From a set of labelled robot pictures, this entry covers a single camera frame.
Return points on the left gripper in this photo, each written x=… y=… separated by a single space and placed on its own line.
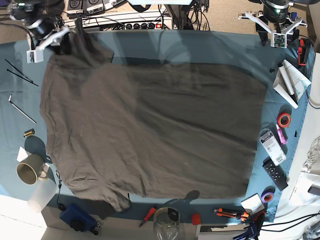
x=273 y=26

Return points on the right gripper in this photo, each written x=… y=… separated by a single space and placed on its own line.
x=47 y=33

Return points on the grey T-shirt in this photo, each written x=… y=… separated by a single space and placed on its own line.
x=153 y=130

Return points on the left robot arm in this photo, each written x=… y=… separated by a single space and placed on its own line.
x=275 y=4

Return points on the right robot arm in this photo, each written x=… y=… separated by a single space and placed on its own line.
x=27 y=11

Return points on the blue bar clamp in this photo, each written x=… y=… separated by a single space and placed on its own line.
x=295 y=35

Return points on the red black clamp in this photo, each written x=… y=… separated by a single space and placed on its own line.
x=303 y=51

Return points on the rolled white paper sheets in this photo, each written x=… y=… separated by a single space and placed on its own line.
x=290 y=83

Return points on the silver hex key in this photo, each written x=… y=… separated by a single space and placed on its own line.
x=20 y=110

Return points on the red tape roll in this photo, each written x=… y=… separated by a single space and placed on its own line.
x=283 y=119

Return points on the small brass battery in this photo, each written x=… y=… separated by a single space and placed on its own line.
x=29 y=133

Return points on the purple glue tube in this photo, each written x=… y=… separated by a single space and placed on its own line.
x=280 y=134

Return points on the white packaged box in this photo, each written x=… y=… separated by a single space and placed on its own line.
x=272 y=147

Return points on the white paper slip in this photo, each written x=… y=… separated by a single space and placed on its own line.
x=22 y=154

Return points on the olive ceramic mug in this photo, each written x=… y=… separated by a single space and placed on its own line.
x=31 y=170

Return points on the blue table cloth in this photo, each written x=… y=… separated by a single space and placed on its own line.
x=159 y=46

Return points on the black remote control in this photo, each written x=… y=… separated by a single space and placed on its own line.
x=276 y=174

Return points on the purple tape roll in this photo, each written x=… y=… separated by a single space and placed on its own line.
x=267 y=196

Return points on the white small card box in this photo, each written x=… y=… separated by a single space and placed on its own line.
x=253 y=204

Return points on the blue clamp block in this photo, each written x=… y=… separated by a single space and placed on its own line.
x=78 y=219

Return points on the orange black utility knife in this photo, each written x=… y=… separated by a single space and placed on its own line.
x=234 y=214

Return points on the blue clamp bottom right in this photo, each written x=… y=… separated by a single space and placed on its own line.
x=253 y=230

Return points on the small red cube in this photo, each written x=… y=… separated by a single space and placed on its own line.
x=196 y=219

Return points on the clear glass jar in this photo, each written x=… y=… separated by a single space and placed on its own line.
x=166 y=223

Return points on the black cable tie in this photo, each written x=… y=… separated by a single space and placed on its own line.
x=19 y=71
x=19 y=76

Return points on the red handled screwdriver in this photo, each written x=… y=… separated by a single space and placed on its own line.
x=149 y=214

